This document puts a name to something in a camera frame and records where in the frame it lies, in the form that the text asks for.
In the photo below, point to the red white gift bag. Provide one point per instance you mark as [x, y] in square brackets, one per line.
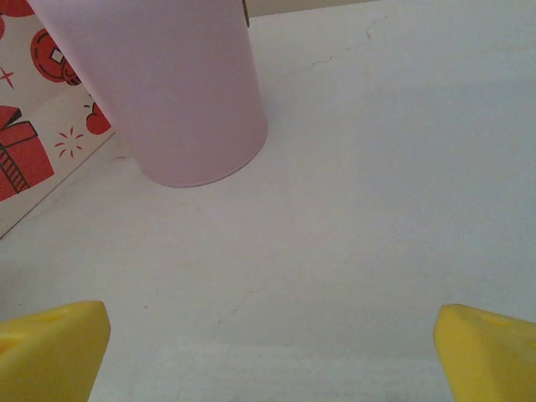
[25, 159]

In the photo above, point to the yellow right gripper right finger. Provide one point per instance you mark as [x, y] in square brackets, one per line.
[490, 360]

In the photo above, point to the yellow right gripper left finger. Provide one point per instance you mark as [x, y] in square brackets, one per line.
[50, 356]

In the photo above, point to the pink straw holder cup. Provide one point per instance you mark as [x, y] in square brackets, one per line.
[176, 92]

